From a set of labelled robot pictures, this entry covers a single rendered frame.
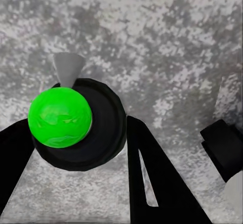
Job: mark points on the insectifuge atomizer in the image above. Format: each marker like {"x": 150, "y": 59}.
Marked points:
{"x": 78, "y": 124}

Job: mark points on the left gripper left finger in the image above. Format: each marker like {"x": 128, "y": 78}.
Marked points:
{"x": 16, "y": 147}

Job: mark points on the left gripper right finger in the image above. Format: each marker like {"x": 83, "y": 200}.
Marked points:
{"x": 176, "y": 203}

